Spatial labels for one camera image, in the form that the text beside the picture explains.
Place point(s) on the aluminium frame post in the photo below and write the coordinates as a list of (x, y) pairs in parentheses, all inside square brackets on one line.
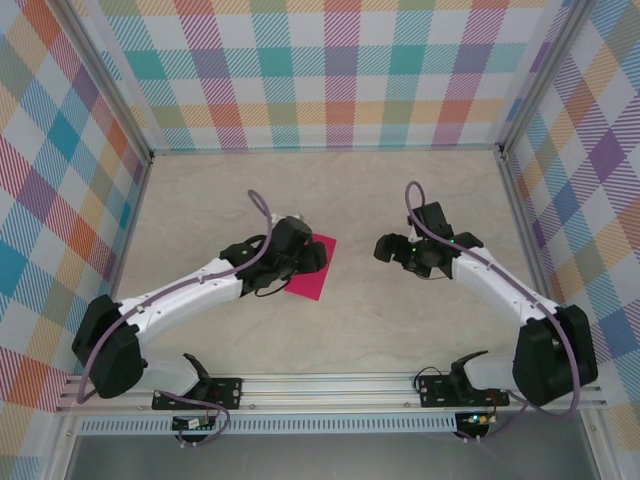
[(542, 80), (107, 82)]

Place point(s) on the aluminium mounting rail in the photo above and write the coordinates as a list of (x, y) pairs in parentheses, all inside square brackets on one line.
[(325, 392)]

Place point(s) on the small right circuit board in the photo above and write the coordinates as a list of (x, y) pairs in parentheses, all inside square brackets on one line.
[(477, 419)]

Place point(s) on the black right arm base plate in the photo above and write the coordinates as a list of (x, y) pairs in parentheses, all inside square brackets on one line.
[(430, 392)]

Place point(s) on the aluminium frame side bar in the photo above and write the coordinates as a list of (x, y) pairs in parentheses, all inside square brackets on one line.
[(121, 260), (527, 260)]

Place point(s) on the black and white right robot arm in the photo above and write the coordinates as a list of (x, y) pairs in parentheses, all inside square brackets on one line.
[(550, 365)]

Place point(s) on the small left circuit board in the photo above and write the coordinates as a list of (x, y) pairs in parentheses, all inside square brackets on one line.
[(192, 425)]

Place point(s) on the grey metal panel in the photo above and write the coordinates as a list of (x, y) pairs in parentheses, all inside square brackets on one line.
[(325, 457)]

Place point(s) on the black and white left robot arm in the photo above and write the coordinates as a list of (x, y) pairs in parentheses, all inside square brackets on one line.
[(115, 360)]

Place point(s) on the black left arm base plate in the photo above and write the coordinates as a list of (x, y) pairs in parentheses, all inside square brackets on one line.
[(230, 392)]

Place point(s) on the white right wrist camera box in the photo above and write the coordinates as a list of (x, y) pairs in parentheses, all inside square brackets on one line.
[(413, 232)]

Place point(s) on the pink square paper sheet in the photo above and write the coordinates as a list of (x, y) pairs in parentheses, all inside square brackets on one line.
[(320, 280)]

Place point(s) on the small circuit board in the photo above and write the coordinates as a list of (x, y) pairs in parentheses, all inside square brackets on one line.
[(192, 425), (477, 419)]

